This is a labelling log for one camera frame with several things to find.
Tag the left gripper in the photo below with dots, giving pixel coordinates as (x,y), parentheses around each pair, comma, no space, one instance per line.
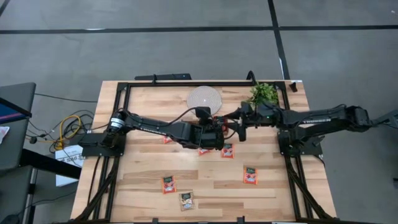
(216,129)

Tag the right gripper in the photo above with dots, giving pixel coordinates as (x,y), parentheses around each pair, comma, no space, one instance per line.
(261,116)

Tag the red strawberry tea packet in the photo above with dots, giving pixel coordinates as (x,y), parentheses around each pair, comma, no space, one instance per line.
(225,127)

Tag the orange tea packet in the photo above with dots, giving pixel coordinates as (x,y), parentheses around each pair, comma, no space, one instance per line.
(168,184)
(227,150)
(250,175)
(204,152)
(167,140)

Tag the beige tea packet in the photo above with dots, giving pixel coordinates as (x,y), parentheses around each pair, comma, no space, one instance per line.
(186,201)

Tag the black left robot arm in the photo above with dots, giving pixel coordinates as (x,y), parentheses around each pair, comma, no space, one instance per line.
(149,126)

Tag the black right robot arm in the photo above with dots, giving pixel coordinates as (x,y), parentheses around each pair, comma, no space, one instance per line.
(311,119)

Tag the round woven white mat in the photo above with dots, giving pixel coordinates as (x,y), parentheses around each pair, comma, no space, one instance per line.
(204,96)

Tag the green plant in white pot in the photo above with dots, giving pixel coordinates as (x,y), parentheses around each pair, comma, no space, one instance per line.
(262,93)

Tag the black curved clamp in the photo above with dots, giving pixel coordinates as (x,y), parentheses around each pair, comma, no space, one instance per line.
(251,76)

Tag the black bar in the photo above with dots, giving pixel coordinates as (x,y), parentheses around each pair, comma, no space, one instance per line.
(163,76)

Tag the white cardboard box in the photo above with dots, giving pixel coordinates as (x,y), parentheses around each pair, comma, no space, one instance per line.
(70,155)

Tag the black tripod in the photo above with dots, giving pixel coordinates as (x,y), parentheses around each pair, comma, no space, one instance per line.
(388,119)

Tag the black desk leg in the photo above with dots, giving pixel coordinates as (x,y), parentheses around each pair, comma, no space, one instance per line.
(49,163)

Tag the grey desk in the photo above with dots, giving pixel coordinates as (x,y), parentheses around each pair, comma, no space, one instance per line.
(17,137)

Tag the dark screen with blue picture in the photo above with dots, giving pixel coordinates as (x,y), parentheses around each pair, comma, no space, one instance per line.
(7,113)

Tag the white paper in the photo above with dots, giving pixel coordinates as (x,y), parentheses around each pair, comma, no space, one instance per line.
(2,134)

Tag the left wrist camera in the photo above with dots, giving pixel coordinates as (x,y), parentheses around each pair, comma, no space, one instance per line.
(203,112)

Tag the small black bracket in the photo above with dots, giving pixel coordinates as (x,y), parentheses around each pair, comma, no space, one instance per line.
(293,86)

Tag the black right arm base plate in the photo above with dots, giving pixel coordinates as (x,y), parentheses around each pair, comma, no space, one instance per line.
(308,152)

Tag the small black camera mount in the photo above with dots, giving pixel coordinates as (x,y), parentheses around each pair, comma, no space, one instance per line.
(241,220)
(154,221)

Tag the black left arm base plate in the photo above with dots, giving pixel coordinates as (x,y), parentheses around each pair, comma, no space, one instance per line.
(93,152)

